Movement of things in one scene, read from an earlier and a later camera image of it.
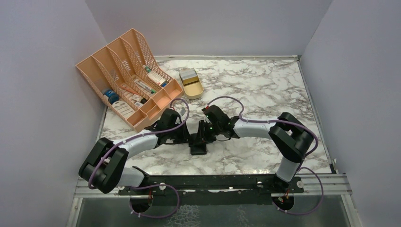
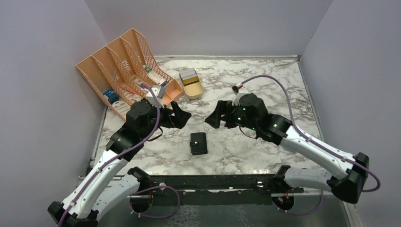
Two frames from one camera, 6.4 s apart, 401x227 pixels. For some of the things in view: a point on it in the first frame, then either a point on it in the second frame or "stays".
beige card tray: [193, 91] stays
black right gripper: [203, 136] → [224, 107]
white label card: [123, 108] stays
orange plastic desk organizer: [124, 74] stays
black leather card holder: [197, 147] stays
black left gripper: [185, 137] → [180, 118]
